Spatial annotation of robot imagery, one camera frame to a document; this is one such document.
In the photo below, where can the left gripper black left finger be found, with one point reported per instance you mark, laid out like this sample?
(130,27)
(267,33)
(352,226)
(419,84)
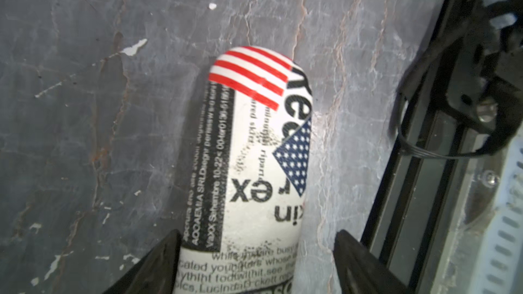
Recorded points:
(155,272)

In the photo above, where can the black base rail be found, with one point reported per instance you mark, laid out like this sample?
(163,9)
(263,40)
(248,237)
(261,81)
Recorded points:
(456,113)

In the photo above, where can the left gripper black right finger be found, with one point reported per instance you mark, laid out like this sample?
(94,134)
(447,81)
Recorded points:
(359,271)

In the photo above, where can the white slotted cable duct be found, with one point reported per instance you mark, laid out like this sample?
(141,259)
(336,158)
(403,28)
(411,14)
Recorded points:
(498,268)

